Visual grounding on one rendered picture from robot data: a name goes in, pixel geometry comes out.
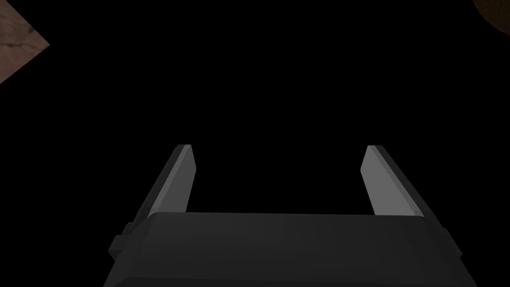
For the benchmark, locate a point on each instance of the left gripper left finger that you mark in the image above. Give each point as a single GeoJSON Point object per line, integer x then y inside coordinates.
{"type": "Point", "coordinates": [175, 187]}

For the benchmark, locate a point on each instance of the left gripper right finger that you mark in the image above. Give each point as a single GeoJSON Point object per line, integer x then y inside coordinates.
{"type": "Point", "coordinates": [385, 187]}

